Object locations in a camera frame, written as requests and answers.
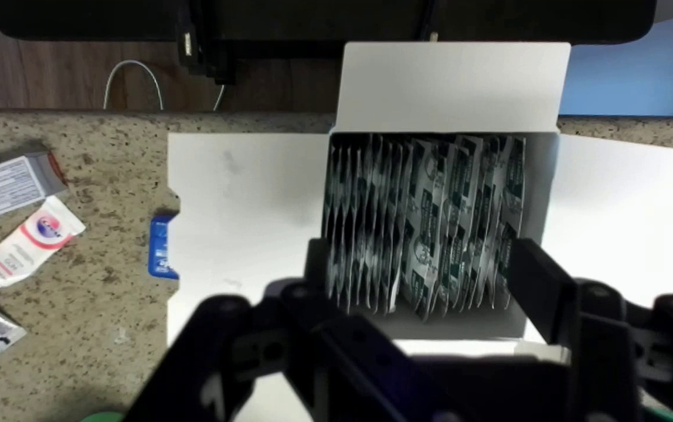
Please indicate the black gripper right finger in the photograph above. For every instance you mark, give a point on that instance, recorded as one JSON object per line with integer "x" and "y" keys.
{"x": 625, "y": 352}

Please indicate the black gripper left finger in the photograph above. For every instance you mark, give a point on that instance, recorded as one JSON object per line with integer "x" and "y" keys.
{"x": 302, "y": 344}

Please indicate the white teal cardboard box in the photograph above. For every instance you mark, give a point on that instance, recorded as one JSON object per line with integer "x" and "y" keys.
{"x": 257, "y": 202}

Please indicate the long white toothpaste box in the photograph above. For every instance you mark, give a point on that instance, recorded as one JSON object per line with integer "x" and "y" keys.
{"x": 7, "y": 188}

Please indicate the small blue floss container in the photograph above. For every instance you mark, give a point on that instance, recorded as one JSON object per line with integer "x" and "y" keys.
{"x": 163, "y": 247}

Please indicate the stack of foil packet strips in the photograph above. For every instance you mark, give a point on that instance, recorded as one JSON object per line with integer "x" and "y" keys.
{"x": 420, "y": 219}

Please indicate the white red toothpaste tube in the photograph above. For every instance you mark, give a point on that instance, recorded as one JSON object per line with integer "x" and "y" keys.
{"x": 32, "y": 242}

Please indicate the black robot table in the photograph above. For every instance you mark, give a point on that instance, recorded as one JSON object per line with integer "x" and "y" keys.
{"x": 312, "y": 15}

